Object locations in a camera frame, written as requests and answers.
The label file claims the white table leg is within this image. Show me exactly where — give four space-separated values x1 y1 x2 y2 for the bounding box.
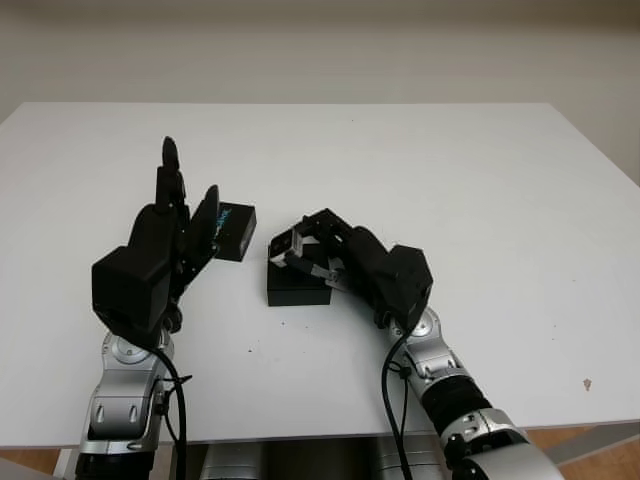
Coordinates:
54 447 81 480

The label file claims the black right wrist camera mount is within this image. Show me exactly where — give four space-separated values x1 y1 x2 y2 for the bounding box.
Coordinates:
384 244 434 331

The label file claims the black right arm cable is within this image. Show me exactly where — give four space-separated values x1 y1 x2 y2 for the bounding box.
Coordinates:
380 324 414 480

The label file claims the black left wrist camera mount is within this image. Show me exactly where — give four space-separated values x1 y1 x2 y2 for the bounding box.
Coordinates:
91 245 174 346

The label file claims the black camera box base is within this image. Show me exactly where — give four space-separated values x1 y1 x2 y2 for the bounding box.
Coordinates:
266 249 332 308

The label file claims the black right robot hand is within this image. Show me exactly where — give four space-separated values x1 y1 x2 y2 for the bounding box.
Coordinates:
287 206 401 331

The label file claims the dark robot waist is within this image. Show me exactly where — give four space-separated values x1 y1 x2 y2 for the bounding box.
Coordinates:
262 439 376 480

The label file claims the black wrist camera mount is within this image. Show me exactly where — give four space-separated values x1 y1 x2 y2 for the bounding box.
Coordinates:
384 244 434 331
91 245 174 346

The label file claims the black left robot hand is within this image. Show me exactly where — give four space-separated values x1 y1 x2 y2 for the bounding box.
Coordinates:
128 135 221 334

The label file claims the grey robot thigh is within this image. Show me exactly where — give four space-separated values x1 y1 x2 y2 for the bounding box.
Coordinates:
374 437 441 480

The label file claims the black box lid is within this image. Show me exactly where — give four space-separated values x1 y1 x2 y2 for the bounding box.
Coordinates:
214 201 258 264

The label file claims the small silver camera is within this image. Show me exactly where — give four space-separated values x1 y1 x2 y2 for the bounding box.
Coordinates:
269 230 306 269

